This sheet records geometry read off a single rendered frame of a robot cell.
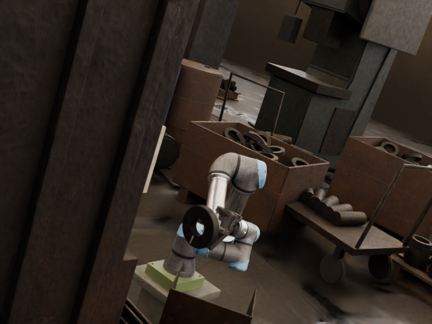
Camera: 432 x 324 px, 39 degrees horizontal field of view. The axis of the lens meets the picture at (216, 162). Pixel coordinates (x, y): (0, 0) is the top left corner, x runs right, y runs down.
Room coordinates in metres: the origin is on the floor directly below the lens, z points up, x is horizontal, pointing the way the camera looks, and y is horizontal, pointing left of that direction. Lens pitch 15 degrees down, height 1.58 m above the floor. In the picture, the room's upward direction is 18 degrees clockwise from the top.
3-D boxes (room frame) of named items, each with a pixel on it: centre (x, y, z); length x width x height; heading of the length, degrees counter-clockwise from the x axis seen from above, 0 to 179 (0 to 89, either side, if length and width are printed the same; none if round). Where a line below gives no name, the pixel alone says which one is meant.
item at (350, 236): (4.36, -0.93, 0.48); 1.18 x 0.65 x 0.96; 42
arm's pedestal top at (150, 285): (2.61, 0.01, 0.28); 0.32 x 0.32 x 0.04; 54
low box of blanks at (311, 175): (4.67, -0.29, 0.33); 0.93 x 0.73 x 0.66; 59
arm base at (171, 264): (2.61, 0.01, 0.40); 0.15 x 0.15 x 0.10
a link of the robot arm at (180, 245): (2.61, 0.00, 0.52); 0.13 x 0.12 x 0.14; 102
